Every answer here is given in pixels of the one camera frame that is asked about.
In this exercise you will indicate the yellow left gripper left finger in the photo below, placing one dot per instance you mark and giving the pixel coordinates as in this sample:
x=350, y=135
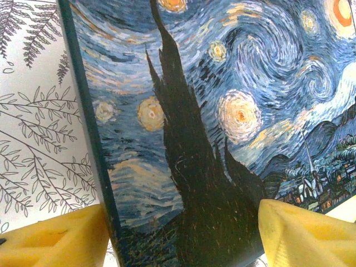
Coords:
x=50, y=244

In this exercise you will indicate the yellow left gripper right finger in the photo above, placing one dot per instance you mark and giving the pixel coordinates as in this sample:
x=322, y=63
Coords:
x=306, y=239

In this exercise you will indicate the starry night print box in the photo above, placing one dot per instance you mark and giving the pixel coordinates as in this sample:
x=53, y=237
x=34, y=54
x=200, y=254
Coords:
x=194, y=111

